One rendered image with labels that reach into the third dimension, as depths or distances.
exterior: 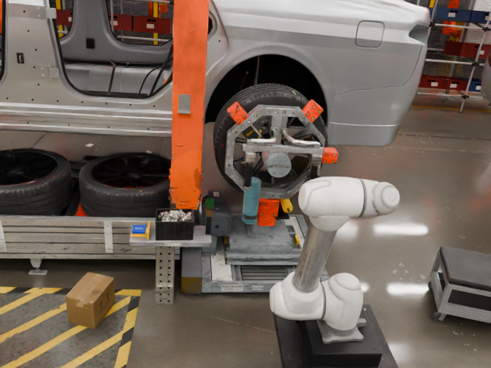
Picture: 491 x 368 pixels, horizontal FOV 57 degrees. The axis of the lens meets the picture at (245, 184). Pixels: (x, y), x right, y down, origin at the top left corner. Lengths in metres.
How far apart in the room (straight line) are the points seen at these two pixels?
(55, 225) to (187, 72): 1.19
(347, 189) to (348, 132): 1.65
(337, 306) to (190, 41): 1.37
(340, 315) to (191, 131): 1.16
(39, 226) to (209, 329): 1.13
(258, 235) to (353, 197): 1.51
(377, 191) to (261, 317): 1.39
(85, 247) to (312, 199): 1.73
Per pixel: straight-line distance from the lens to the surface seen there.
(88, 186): 2.91
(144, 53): 4.61
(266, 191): 2.64
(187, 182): 2.51
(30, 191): 2.95
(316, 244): 1.65
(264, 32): 2.83
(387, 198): 1.51
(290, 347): 2.15
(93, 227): 2.81
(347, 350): 2.09
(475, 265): 3.00
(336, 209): 1.49
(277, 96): 2.51
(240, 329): 2.62
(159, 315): 2.68
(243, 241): 2.89
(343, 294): 1.96
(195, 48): 2.28
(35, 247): 2.95
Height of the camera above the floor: 1.82
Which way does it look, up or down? 26 degrees down
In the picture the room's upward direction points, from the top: 6 degrees clockwise
